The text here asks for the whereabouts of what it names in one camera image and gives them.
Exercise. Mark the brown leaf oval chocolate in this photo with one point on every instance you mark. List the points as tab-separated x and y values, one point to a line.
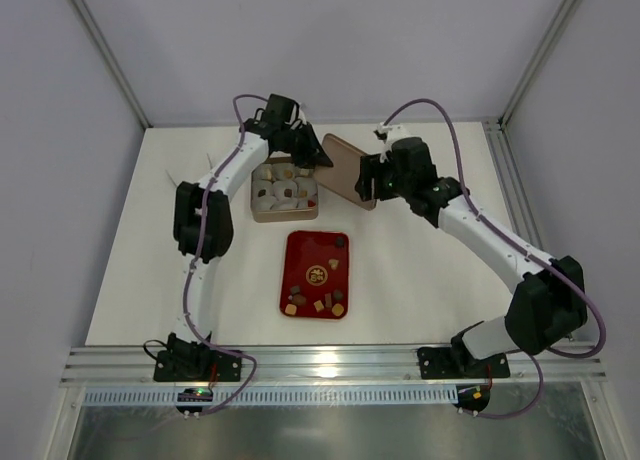
299	297

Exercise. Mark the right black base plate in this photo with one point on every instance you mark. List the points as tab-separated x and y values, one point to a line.
450	363

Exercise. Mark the aluminium right side rail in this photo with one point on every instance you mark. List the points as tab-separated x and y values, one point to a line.
517	203

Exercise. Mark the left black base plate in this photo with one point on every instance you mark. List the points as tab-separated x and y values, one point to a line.
225	367

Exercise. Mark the red rectangular tray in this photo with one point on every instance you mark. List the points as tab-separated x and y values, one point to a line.
306	264

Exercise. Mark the aluminium front rail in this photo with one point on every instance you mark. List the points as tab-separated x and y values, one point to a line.
129	365

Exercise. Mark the gold tin lid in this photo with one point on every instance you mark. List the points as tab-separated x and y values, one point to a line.
342	177

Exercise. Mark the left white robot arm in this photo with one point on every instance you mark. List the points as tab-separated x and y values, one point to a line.
203	230

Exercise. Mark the tan leaf square chocolate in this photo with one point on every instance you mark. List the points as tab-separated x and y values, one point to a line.
318	306

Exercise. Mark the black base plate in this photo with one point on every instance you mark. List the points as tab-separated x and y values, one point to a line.
225	367
450	363

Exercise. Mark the gold tin box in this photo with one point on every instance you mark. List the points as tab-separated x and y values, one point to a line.
280	192

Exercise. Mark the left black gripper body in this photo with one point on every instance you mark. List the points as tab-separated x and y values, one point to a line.
304	143

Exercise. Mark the aluminium rail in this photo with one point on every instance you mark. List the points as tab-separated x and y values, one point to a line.
129	365
517	203

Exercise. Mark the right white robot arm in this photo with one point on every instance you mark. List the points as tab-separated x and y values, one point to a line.
545	305

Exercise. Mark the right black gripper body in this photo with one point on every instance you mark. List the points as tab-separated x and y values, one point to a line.
373	175

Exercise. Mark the slotted cable duct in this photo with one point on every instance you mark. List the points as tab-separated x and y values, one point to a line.
278	395

